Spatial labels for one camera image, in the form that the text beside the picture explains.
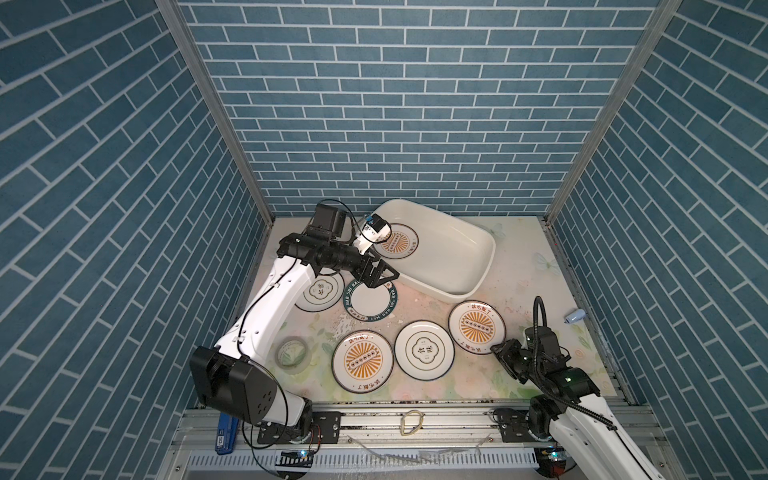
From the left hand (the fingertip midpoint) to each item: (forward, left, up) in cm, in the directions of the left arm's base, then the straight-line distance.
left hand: (386, 265), depth 73 cm
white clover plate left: (+9, +21, -27) cm, 36 cm away
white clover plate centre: (-11, -11, -27) cm, 31 cm away
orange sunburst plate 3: (-5, -28, -26) cm, 38 cm away
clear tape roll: (-12, +28, -28) cm, 41 cm away
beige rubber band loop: (-29, -4, -29) cm, 41 cm away
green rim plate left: (+4, +5, -27) cm, 28 cm away
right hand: (-12, -29, -22) cm, 39 cm away
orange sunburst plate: (+30, -6, -26) cm, 40 cm away
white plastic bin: (+23, -24, -26) cm, 42 cm away
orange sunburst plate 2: (-14, +7, -27) cm, 32 cm away
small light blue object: (-3, -59, -24) cm, 63 cm away
